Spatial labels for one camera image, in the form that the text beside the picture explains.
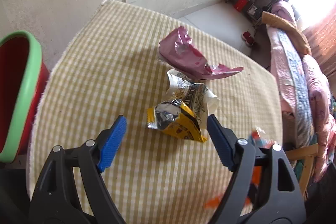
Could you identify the wooden chair frame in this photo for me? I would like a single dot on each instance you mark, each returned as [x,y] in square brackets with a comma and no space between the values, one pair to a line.
[306,157]

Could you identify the pink rolled comforter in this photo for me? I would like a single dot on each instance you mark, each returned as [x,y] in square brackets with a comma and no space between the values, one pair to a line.
[284,10]

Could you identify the pink foil snack bag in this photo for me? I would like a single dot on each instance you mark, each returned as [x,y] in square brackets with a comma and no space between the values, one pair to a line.
[177,50]

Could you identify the orange plastic wrapper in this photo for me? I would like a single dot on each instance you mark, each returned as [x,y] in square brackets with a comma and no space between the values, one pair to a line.
[258,139]

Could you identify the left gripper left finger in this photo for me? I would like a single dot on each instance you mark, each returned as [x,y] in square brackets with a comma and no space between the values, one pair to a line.
[94,157]

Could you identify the red slippers on floor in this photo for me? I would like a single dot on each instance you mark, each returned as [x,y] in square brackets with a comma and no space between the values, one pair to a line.
[247,37]

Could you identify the bed with plaid quilt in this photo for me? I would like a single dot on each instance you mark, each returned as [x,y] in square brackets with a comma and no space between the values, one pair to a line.
[305,100]

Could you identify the crushed patterned paper cup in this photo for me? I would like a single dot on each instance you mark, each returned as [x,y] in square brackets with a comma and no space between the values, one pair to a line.
[197,96]

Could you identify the yellow foil snack wrapper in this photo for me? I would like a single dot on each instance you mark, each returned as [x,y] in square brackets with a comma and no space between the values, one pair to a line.
[174,118]

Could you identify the red green-rimmed trash bin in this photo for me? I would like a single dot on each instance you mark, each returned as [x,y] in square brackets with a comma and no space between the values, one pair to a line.
[23,80]

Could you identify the tan orange blanket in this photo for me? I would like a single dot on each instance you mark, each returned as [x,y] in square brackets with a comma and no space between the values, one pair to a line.
[297,38]

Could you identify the yellow checkered table mat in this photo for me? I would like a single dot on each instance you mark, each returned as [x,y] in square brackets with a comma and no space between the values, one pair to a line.
[111,68]

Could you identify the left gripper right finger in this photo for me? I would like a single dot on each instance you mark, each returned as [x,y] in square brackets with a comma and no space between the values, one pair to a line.
[238,155]

